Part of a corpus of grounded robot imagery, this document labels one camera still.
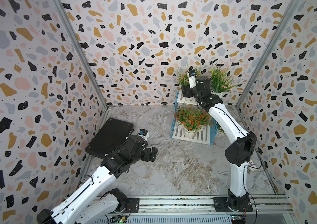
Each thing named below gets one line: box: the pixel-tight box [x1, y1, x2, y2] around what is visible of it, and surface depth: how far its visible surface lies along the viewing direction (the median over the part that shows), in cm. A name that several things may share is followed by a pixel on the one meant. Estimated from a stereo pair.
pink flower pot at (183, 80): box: [176, 70, 194, 98], surface depth 78 cm
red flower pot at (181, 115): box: [174, 106, 192, 130], surface depth 96 cm
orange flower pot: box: [181, 114, 200, 140], surface depth 94 cm
